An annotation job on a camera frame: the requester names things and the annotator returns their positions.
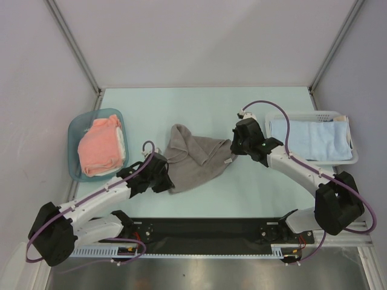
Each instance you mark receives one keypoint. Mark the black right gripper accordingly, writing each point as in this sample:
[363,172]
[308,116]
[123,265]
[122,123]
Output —
[239,140]

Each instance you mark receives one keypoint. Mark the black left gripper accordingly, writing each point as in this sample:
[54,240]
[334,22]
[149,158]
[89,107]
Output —
[167,184]

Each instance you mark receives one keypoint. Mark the grey towel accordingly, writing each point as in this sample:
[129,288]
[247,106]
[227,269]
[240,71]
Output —
[194,160]

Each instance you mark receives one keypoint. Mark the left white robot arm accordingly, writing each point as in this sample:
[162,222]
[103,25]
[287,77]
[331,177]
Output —
[59,229]

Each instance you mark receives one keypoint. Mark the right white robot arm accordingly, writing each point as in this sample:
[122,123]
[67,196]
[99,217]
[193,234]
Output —
[336,204]

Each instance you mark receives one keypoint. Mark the pink towel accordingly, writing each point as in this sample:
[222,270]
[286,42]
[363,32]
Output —
[99,123]

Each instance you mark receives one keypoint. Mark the light blue towel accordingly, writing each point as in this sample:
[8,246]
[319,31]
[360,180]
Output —
[314,141]

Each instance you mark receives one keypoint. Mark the white plastic basket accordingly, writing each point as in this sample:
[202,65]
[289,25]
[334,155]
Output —
[315,116]

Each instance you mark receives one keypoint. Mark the teal plastic basin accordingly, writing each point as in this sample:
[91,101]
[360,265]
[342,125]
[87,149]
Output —
[76,131]

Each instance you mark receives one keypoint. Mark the beige towel in basket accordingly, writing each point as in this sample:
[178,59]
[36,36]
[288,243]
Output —
[341,118]

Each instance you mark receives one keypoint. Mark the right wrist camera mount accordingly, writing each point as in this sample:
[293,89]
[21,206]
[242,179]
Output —
[242,115]

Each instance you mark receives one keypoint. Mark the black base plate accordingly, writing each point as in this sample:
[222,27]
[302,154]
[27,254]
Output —
[260,231]

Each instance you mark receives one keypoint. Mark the white slotted cable duct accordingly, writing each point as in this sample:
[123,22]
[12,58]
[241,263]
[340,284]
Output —
[211,249]

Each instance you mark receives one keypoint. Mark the aluminium rail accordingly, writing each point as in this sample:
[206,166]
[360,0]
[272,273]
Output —
[345,238]

